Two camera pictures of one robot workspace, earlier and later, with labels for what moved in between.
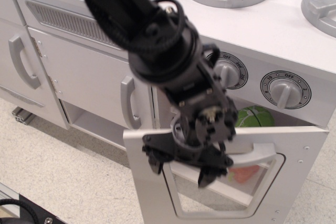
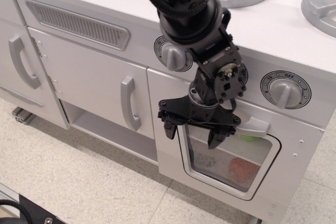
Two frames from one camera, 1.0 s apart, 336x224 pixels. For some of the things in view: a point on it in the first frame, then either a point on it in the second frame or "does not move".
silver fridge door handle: x=16 y=45 does not move
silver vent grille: x=70 y=22 does not move
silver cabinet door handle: x=127 y=85 does not move
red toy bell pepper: x=243 y=173 does not move
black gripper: x=166 y=147 -> x=181 y=110
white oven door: x=296 y=195 -> x=277 y=178
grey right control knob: x=286 y=89 does not move
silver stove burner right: x=318 y=1 does not move
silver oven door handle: x=261 y=152 -> x=255 y=127
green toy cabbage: x=254 y=116 -> x=250 y=138
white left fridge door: x=25 y=82 does not move
